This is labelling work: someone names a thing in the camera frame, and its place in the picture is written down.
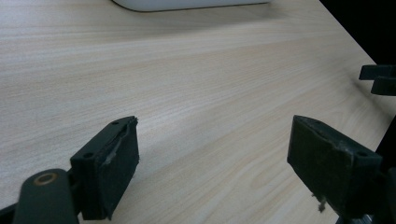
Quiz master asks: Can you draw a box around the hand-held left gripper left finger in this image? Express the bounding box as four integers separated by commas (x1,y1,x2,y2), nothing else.
69,116,140,221

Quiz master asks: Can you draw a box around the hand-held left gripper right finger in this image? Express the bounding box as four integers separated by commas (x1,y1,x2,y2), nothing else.
286,114,384,219

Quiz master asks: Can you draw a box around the white tray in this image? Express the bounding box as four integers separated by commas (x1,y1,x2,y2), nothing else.
110,0,273,13

